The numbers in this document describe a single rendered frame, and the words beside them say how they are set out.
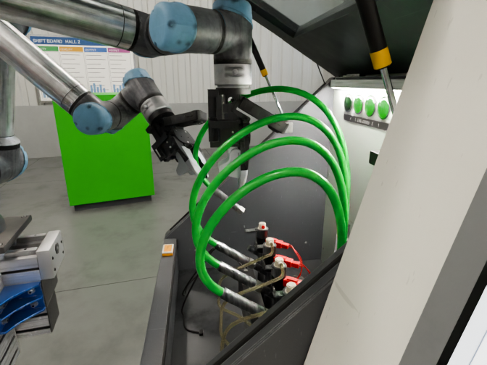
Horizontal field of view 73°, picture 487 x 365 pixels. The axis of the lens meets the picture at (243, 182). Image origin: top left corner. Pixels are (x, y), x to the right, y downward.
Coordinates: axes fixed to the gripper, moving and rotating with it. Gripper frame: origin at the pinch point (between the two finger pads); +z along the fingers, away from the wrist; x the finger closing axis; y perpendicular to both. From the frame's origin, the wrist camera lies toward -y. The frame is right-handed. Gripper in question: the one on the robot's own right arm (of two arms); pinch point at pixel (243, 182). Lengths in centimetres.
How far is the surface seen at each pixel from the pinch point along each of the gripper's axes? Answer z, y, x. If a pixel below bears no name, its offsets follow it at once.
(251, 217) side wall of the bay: 22.0, -7.0, -31.0
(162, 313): 27.5, 18.8, 5.7
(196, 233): 3.5, 10.5, 16.7
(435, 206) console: -11.5, -9.2, 45.5
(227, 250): 11.6, 4.5, 8.9
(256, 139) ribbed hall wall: 108, -129, -677
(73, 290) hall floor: 122, 102, -149
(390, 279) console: -3.8, -7.3, 44.0
